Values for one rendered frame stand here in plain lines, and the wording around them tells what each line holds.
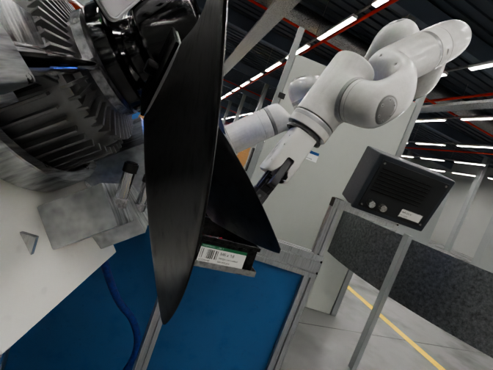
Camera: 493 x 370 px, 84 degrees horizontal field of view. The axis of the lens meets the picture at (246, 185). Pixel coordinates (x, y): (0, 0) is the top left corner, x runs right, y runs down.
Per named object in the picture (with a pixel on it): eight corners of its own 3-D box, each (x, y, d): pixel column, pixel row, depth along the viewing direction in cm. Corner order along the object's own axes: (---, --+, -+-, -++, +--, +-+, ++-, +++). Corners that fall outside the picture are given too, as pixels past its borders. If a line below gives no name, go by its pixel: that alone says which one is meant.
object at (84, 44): (50, 0, 29) (68, -6, 29) (94, 18, 42) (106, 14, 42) (118, 124, 35) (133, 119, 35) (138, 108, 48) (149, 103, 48)
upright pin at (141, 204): (130, 208, 46) (141, 172, 46) (134, 206, 49) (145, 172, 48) (142, 213, 47) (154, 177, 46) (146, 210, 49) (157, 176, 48)
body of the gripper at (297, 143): (286, 121, 57) (254, 164, 58) (298, 114, 47) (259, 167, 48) (314, 142, 58) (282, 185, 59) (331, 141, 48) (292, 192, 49)
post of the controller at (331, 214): (313, 253, 91) (335, 197, 89) (311, 250, 94) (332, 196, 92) (322, 256, 91) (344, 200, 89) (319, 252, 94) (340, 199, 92)
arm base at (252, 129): (218, 122, 121) (257, 105, 121) (237, 162, 123) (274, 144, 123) (216, 116, 102) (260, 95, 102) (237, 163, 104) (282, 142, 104)
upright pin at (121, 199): (108, 204, 37) (122, 160, 37) (114, 202, 39) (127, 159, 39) (122, 209, 38) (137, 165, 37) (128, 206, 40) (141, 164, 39)
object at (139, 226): (100, 250, 46) (77, 216, 43) (110, 231, 51) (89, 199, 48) (145, 233, 46) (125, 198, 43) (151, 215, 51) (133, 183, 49)
